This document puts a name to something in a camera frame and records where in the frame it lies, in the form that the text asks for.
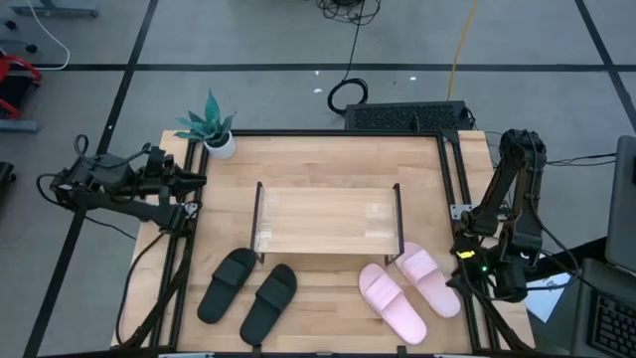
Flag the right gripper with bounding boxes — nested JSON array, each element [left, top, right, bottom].
[[445, 238, 529, 303]]

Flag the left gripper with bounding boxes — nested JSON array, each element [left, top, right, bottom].
[[134, 146, 208, 201]]

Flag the pink slide sandal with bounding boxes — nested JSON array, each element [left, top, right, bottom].
[[395, 242, 462, 319], [358, 263, 428, 346]]

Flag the black slide sandal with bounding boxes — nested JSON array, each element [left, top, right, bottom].
[[197, 247, 258, 325], [239, 263, 298, 348]]

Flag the green plant in white pot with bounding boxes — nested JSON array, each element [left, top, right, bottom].
[[173, 89, 238, 160]]

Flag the white paper sheet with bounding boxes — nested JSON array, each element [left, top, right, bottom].
[[525, 271, 572, 323]]

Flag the black desk bar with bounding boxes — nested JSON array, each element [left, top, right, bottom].
[[526, 237, 608, 282]]

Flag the grey laptop with black keyboard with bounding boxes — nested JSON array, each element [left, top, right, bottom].
[[570, 257, 636, 358]]

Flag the black keyboard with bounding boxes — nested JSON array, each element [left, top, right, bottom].
[[344, 100, 473, 133]]

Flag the grey flat monitor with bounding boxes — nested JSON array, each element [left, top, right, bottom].
[[604, 134, 636, 277]]

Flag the grey metal furniture foot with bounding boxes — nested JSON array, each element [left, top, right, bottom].
[[8, 0, 99, 19]]

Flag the wooden shelf with black frame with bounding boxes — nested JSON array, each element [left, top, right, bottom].
[[249, 181, 406, 268]]

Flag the black aluminium table frame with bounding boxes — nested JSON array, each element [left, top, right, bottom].
[[114, 128, 537, 358]]

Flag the black coiled cable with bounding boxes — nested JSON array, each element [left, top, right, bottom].
[[326, 19, 370, 116]]

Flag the red metal frame cart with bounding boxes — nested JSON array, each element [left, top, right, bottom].
[[0, 53, 44, 120]]

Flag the white cable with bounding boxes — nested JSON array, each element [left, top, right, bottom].
[[24, 0, 71, 71]]

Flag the yellow cable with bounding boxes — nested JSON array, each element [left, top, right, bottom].
[[445, 0, 479, 102]]

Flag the black cable tangle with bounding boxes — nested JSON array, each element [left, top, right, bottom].
[[315, 0, 383, 27]]

